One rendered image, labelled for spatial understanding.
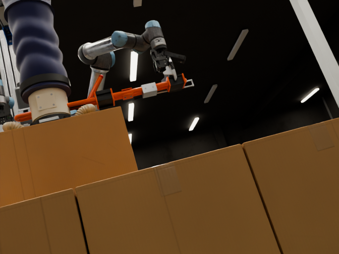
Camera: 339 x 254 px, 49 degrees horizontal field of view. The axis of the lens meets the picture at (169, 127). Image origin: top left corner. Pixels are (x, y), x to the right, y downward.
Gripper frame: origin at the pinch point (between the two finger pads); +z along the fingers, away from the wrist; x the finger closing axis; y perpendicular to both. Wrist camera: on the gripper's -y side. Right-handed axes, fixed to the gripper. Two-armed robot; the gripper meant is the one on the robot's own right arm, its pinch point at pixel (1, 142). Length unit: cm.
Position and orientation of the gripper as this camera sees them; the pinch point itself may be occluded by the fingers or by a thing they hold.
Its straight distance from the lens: 206.0
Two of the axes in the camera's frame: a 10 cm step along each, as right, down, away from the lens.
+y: 9.5, -2.4, 1.9
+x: -1.1, 3.2, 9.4
